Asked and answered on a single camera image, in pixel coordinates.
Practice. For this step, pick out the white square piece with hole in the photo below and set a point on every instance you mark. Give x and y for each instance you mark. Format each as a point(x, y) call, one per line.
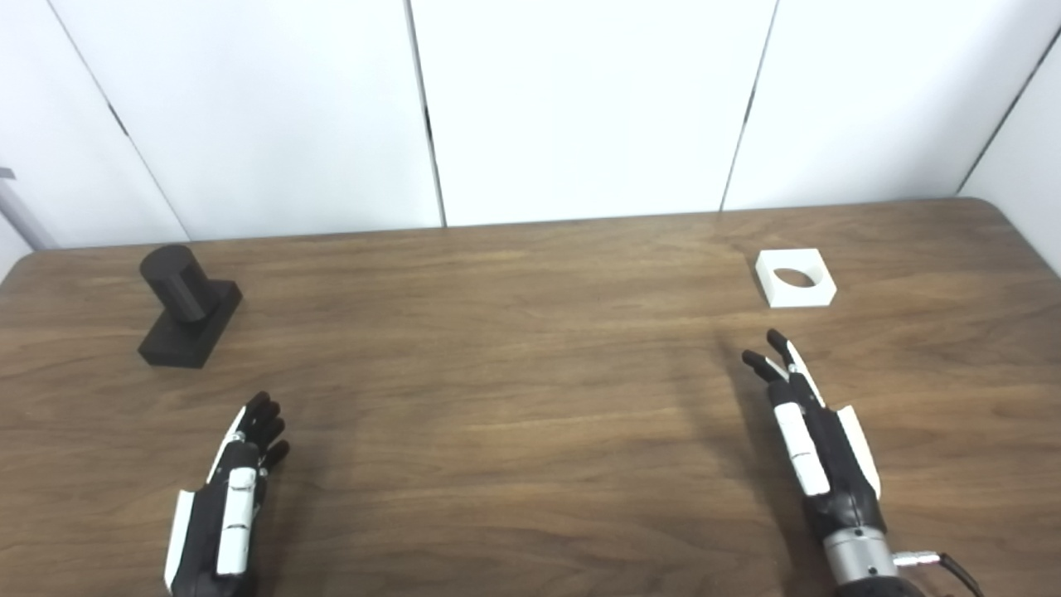
point(796, 297)

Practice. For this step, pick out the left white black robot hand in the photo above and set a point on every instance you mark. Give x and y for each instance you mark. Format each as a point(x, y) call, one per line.
point(199, 539)

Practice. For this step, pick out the black peg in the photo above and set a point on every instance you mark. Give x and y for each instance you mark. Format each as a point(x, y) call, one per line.
point(184, 319)

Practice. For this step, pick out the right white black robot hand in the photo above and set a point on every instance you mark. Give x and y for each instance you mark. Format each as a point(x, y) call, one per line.
point(833, 464)

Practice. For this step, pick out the grey metal frame post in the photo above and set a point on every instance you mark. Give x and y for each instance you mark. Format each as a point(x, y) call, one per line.
point(23, 217)

